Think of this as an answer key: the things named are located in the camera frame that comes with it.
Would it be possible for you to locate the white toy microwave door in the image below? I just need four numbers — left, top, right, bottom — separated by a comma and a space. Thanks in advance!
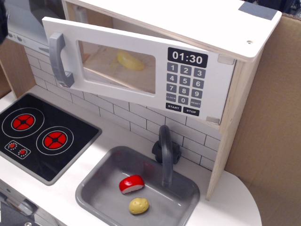
42, 17, 236, 124

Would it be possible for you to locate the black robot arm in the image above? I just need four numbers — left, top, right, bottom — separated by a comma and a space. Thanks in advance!
0, 0, 8, 44

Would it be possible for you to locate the wooden toy microwave cabinet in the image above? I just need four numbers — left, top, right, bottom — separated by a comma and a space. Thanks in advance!
63, 0, 281, 200

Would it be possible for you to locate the dark grey toy faucet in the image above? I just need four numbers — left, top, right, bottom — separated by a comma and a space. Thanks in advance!
152, 125, 182, 188

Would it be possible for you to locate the yellow toy banana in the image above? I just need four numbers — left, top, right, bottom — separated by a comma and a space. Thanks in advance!
117, 49, 145, 71

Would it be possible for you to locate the red toy cheese wedge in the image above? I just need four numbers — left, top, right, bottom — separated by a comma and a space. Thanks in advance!
119, 175, 145, 194

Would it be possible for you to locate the yellow toy potato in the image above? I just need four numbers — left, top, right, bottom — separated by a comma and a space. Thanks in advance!
128, 197, 149, 214

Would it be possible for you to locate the grey toy sink basin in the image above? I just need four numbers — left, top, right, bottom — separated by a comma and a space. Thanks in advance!
76, 146, 200, 226

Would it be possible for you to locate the black toy stovetop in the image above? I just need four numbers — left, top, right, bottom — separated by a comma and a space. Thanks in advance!
0, 94, 102, 186

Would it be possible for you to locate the brown cardboard panel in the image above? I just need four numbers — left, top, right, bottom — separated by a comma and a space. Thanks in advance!
226, 15, 301, 226

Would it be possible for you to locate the grey tape patch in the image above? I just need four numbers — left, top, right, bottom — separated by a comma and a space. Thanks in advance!
238, 2, 277, 20

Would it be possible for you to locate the grey range hood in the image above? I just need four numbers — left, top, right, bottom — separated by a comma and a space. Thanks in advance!
4, 0, 65, 56

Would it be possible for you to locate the grey oven front handle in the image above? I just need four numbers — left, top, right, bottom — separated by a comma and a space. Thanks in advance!
0, 179, 66, 226

